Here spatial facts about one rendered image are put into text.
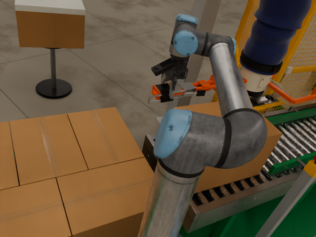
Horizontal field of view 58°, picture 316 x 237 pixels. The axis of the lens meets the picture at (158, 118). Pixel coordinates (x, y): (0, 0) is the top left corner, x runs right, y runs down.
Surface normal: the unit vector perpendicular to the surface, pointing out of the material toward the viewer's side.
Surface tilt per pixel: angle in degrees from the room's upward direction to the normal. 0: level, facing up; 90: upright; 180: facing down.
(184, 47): 90
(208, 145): 60
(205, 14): 90
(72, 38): 90
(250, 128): 20
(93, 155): 0
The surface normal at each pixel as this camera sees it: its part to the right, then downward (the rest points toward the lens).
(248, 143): 0.47, -0.05
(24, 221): 0.18, -0.78
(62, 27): 0.32, 0.63
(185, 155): -0.09, 0.56
